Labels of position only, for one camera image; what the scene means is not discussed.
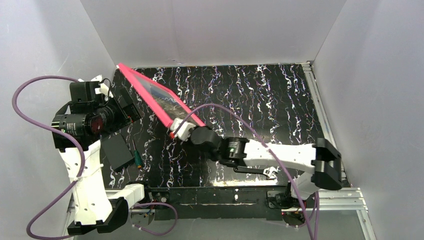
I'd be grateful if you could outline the pink photo frame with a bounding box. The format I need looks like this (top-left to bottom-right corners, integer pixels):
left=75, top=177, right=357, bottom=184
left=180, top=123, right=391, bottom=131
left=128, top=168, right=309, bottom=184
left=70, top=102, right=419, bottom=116
left=117, top=63, right=191, bottom=129

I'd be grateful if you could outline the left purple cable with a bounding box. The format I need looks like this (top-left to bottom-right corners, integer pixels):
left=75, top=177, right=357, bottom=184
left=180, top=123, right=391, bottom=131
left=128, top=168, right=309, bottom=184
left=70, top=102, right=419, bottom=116
left=11, top=75, right=178, bottom=240

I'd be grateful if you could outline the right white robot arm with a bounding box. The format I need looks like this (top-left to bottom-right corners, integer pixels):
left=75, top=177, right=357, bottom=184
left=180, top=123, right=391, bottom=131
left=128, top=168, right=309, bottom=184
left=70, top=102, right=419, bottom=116
left=169, top=118, right=343, bottom=200

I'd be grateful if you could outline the black adjustable wrench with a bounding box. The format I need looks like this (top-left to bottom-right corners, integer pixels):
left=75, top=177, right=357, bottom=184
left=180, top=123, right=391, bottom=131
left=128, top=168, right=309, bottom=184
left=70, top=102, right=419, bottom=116
left=233, top=166, right=278, bottom=180

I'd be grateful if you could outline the green handled screwdriver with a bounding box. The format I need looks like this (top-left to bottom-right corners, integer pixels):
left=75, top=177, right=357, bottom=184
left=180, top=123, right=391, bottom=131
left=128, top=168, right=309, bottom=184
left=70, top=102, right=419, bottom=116
left=132, top=140, right=144, bottom=169

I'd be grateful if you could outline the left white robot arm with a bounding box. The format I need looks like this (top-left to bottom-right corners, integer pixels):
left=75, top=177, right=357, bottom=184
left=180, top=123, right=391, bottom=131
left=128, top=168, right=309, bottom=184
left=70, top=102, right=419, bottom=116
left=51, top=75, right=146, bottom=236

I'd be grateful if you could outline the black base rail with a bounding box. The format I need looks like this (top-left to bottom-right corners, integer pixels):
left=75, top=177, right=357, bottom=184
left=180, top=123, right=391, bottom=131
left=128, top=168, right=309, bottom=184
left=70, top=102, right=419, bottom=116
left=148, top=185, right=302, bottom=221

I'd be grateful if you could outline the aluminium side rail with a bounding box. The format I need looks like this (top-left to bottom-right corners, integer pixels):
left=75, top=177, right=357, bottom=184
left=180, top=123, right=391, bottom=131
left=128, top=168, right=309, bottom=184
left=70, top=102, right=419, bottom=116
left=301, top=62, right=368, bottom=212

